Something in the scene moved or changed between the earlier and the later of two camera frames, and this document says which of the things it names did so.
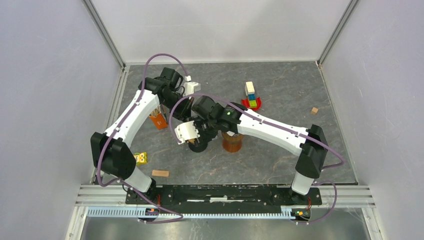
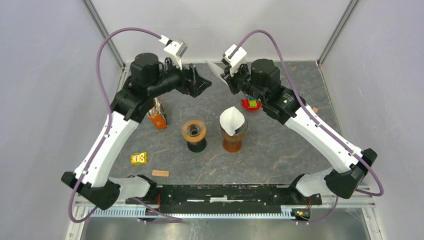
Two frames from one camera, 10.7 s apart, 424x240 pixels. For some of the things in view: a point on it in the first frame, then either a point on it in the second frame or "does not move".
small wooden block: (159, 173) does not move
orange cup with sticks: (159, 115) does not move
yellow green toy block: (141, 158) does not move
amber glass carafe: (232, 144) does not move
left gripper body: (172, 100) → (172, 79)
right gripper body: (206, 129) → (241, 81)
